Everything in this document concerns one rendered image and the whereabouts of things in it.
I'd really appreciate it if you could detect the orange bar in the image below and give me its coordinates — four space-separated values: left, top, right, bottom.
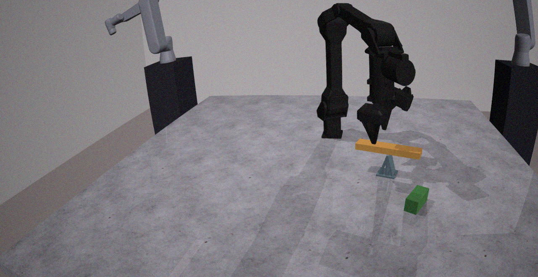
355 139 422 160

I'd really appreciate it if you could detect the green rectangular block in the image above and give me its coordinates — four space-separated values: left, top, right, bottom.
404 185 429 215

